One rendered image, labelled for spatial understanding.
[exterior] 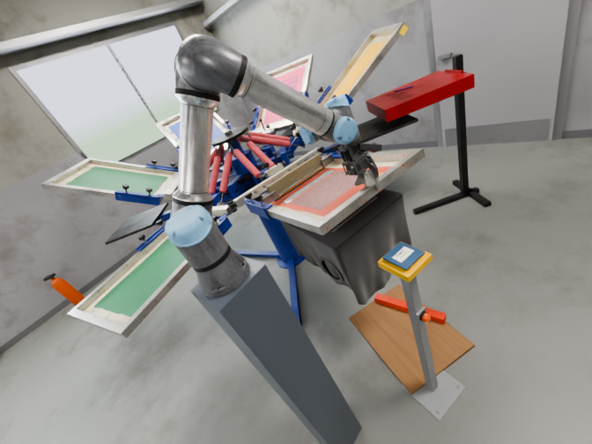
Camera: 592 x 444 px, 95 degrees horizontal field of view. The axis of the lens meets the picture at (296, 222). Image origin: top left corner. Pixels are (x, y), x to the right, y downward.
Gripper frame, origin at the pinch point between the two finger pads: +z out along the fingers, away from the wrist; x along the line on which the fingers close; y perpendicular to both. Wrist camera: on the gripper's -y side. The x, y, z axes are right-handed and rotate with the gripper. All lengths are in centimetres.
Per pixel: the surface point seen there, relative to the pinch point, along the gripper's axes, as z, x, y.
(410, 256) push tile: 19.9, 19.9, 11.9
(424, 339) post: 69, 12, 13
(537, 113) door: 77, -57, -261
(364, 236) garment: 22.5, -9.5, 6.7
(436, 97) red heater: 2, -50, -115
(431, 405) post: 115, 7, 21
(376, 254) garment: 36.7, -12.2, 2.6
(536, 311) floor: 118, 18, -60
